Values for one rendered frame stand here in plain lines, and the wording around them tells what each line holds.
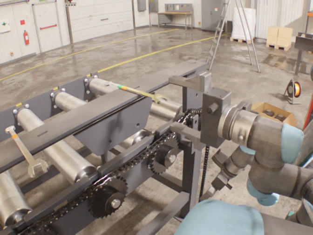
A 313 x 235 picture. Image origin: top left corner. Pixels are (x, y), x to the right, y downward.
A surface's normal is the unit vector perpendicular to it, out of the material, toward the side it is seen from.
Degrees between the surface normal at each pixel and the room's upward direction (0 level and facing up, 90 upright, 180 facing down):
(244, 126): 50
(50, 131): 0
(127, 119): 90
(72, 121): 0
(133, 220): 0
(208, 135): 90
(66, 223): 90
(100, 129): 90
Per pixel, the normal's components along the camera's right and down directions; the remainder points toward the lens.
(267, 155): -0.72, 0.38
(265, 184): -0.52, 0.45
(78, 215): 0.76, 0.29
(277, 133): -0.43, -0.45
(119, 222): -0.05, -0.87
